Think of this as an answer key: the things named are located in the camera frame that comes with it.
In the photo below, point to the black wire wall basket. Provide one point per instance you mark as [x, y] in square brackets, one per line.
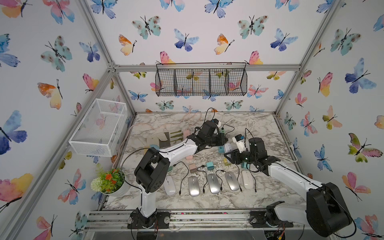
[201, 79]

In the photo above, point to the black cable teal strip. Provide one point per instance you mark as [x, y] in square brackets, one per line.
[254, 178]

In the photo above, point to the white mesh wall basket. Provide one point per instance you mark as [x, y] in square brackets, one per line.
[100, 129]

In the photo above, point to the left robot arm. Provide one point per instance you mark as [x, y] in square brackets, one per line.
[152, 170]

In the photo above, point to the black charging cable silver mouse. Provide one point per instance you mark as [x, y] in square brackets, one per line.
[202, 170]

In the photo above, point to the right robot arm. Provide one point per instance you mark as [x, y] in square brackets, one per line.
[325, 210]

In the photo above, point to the aluminium front rail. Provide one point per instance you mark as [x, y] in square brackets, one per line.
[184, 220]

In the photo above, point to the teal charger plug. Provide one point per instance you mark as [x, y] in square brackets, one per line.
[210, 166]

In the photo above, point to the black charging cable white mouse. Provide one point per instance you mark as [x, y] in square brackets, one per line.
[188, 171]

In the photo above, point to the pink charger plug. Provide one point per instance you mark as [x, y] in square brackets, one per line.
[193, 168]

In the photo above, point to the teal power strip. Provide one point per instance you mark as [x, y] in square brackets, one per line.
[221, 150]

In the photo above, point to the artificial potted plant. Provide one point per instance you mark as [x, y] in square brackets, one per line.
[110, 183]

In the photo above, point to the lavender mouse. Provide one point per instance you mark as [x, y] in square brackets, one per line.
[228, 147]

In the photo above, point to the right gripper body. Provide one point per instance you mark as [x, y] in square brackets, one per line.
[245, 156]

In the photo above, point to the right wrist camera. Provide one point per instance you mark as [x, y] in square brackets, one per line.
[239, 140]

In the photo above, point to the white wireless mouse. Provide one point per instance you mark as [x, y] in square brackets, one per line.
[169, 186]

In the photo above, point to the pink power strip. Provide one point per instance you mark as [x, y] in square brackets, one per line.
[186, 133]

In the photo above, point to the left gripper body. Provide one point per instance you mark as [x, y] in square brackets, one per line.
[214, 140]

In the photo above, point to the yellow green charger plug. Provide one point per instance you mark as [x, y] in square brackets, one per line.
[226, 162]

